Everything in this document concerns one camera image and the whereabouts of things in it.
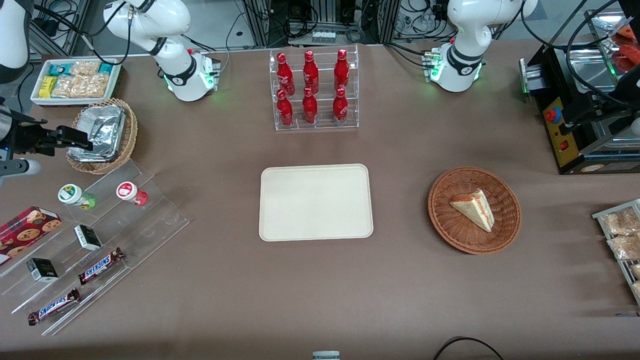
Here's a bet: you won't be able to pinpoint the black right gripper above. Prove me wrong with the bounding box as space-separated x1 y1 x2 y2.
7 117 94 157

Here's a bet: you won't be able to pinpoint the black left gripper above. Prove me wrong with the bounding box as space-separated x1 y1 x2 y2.
558 64 640 137

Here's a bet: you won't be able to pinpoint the green gum bottle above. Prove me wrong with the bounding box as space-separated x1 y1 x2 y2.
57 183 97 211

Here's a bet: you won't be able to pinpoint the red gum bottle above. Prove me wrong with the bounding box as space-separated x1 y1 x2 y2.
116 181 149 207

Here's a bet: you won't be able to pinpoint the tray of packaged crackers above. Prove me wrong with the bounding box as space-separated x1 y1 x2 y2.
592 198 640 307

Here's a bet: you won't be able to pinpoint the cream plastic tray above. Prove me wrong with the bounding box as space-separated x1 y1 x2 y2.
258 163 375 243

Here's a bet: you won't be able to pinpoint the black machine with yellow panel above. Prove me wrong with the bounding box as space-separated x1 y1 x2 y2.
519 7 640 175

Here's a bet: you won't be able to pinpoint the stacked aluminium foil trays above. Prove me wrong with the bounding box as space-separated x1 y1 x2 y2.
67 104 126 164

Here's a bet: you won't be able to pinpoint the white plastic snack bin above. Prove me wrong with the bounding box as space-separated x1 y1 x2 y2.
30 58 123 107

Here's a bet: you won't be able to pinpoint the clear peanut snack bag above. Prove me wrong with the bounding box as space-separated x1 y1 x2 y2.
51 73 110 99
69 60 101 77

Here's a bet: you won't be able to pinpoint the yellow snack packet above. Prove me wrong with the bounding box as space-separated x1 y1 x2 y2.
38 75 59 99

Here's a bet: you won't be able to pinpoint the oval wicker basket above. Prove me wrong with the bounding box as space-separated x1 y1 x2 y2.
66 97 139 175

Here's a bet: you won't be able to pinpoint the red snack packet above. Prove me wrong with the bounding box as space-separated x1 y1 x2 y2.
613 26 640 74

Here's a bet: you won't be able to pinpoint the small black box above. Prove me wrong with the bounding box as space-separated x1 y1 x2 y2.
26 257 60 284
73 224 103 252

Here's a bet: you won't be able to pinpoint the red cookie box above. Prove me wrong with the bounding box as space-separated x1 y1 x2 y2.
0 205 63 266

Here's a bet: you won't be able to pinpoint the clear nut snack bag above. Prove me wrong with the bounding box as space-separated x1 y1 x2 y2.
607 234 640 261
601 207 640 236

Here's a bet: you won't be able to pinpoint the clear acrylic step display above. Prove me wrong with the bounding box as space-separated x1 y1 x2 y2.
0 158 190 337

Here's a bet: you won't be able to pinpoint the Snickers chocolate bar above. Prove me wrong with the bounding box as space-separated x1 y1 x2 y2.
77 247 125 286
27 288 82 327

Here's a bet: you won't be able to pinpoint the triangular sandwich wedge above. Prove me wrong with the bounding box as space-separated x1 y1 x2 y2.
449 188 496 233

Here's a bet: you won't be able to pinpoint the round wicker basket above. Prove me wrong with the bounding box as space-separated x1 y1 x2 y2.
428 166 522 256

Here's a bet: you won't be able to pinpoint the red soda bottle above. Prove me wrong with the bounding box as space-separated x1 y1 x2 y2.
276 89 295 128
302 50 320 95
332 87 349 126
333 48 351 93
276 52 296 96
301 87 319 125

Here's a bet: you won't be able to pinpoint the clear acrylic bottle rack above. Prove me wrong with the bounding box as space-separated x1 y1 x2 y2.
269 44 360 132

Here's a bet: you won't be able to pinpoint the grey wrist camera housing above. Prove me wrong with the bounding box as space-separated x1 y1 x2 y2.
0 158 42 177

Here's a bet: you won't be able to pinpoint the thick black cable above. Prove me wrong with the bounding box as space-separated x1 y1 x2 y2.
520 0 640 108

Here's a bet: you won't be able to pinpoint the aluminium profile frame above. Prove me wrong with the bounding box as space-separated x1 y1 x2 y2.
29 0 92 59

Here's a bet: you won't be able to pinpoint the black cable loop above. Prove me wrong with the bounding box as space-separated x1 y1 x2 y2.
432 336 506 360

